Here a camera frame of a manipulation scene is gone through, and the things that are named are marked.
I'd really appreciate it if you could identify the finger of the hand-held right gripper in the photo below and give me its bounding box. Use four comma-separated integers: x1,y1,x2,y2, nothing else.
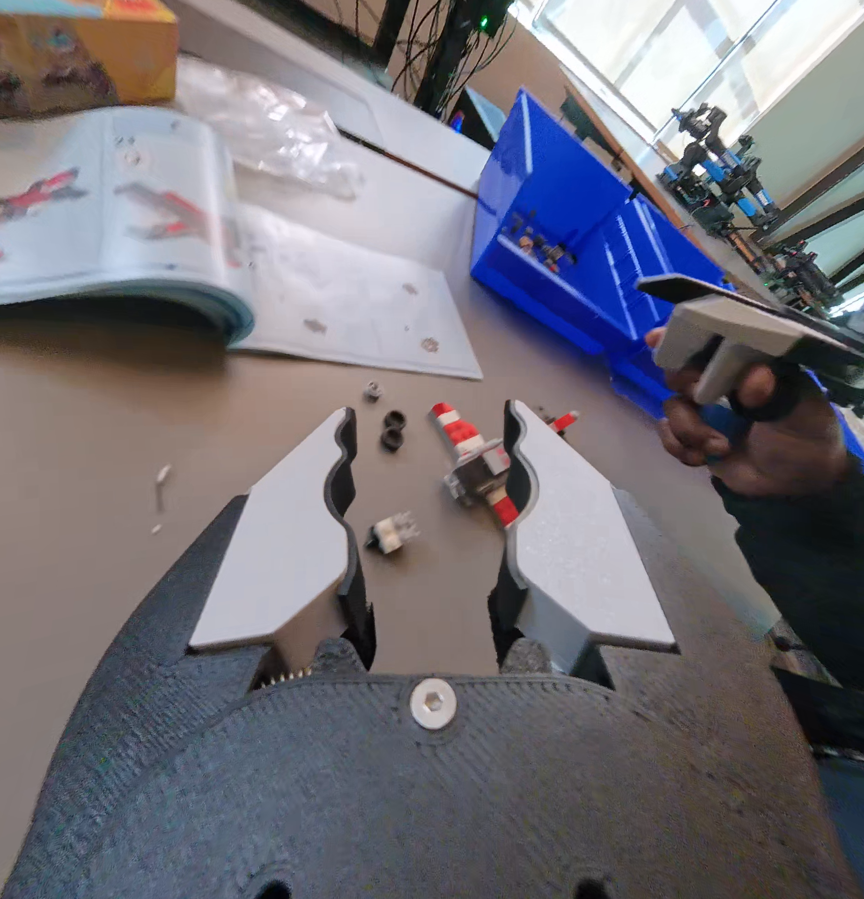
634,273,850,407

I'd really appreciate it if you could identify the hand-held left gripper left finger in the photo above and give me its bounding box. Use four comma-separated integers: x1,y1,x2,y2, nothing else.
188,406,377,671

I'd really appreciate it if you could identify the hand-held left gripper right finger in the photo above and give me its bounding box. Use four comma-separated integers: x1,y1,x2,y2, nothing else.
488,399,680,677

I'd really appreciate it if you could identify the small grey white brick piece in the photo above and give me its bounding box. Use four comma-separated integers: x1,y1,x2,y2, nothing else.
365,515,420,557

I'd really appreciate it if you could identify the red grey toy brick model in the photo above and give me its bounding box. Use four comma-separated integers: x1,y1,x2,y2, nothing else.
428,402,524,528

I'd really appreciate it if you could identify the person's right forearm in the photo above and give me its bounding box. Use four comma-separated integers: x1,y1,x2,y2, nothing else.
713,449,864,756

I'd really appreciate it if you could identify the person's right hand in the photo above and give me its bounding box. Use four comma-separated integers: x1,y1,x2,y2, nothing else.
646,326,850,500

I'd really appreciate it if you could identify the pile of small toy bricks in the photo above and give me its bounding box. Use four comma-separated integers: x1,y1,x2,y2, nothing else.
512,211,580,273

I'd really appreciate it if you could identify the blue plastic storage box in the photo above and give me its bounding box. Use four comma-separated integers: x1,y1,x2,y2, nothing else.
470,88,864,487

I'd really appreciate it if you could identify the open instruction booklet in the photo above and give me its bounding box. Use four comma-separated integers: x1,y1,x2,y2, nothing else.
0,105,485,382

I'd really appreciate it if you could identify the clear plastic bag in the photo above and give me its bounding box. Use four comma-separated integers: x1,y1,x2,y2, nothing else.
175,59,366,203

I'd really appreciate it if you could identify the yellow toy brick box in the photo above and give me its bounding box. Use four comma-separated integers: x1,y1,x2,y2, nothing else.
0,0,180,119

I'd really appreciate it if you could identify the bundle of black cables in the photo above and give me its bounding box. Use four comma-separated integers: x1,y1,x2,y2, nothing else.
347,0,520,122

